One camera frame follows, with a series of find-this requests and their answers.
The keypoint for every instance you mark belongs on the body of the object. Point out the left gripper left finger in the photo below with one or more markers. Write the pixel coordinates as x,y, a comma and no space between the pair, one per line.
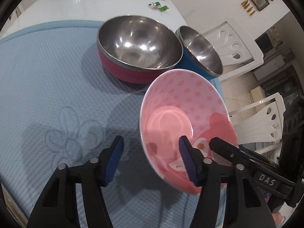
57,205

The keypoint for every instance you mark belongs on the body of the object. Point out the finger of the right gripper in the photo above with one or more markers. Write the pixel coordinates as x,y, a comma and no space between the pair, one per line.
239,155

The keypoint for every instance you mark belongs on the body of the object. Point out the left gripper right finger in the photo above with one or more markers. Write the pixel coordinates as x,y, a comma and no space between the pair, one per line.
245,206

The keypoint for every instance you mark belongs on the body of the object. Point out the pink polka dot bowl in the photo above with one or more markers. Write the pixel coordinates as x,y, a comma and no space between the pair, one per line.
181,102

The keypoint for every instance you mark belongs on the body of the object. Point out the blue steel bowl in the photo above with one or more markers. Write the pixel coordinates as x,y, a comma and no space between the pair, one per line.
198,54

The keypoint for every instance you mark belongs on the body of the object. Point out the red steel bowl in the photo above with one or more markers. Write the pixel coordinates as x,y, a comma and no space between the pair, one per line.
137,49

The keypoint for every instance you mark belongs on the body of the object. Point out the white chair near right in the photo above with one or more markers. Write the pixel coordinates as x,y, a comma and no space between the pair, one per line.
266,126

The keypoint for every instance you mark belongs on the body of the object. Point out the white chair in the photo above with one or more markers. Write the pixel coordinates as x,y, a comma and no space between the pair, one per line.
266,126
234,47

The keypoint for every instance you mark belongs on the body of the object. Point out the white chair far right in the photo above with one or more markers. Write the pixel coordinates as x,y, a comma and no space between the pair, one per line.
234,47

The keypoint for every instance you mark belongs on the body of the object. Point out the blue quilted table mat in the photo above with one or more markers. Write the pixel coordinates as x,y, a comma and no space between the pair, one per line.
60,106

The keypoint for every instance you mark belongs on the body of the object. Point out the green white candy wrapper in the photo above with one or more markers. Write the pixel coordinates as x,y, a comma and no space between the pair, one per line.
158,6

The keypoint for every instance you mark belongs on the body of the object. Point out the orange hanging wall ornaments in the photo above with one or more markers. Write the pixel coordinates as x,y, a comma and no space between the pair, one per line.
248,7

